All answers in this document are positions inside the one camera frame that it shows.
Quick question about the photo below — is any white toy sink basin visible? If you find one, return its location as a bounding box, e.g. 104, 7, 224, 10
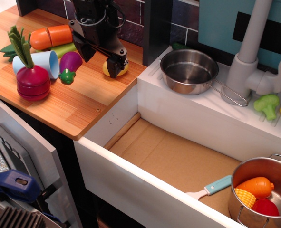
74, 59, 281, 228

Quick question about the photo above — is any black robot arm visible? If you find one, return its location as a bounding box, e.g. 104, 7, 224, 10
68, 0, 128, 78

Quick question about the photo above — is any red toy tomato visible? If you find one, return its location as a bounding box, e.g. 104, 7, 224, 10
252, 199, 280, 217

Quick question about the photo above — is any light blue plastic cup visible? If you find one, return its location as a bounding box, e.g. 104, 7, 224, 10
12, 50, 59, 79

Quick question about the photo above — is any dark green toy cucumber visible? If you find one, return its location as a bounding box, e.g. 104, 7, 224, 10
172, 42, 190, 50

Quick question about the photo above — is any yellow toy corn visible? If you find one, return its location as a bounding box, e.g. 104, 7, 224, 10
234, 188, 257, 209

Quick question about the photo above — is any steel pot with handles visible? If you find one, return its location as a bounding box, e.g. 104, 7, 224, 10
228, 157, 281, 228

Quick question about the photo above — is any light green toy vegetable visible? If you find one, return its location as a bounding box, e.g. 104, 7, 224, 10
35, 42, 77, 59

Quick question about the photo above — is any grey toy oven door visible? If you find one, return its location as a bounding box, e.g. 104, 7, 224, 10
0, 100, 82, 228

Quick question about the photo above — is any green toy broccoli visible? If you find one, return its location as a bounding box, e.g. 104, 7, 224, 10
253, 94, 280, 121

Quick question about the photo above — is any steel saucepan with wire handle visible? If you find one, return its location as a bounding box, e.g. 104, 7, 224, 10
160, 49, 249, 107

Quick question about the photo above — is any orange wooden toy carrot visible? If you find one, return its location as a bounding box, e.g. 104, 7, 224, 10
30, 25, 73, 50

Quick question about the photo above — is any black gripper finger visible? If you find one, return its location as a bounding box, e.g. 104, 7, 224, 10
73, 35, 96, 62
107, 55, 127, 78

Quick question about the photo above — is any teal handled white spatula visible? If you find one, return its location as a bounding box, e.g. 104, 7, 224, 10
186, 175, 232, 200

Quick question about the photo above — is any orange plastic toy carrot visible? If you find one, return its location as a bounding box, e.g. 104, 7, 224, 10
235, 177, 275, 199

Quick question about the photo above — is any grey toy faucet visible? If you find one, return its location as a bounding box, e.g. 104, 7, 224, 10
221, 0, 281, 107

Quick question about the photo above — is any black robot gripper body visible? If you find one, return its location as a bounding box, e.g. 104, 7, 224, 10
68, 0, 128, 63

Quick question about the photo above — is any red wooden toy radish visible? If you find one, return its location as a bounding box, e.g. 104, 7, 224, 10
8, 25, 51, 101

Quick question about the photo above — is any blue clamp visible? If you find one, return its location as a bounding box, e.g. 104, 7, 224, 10
0, 169, 41, 203

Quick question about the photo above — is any purple toy eggplant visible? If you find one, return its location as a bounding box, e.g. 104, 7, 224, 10
59, 52, 83, 85

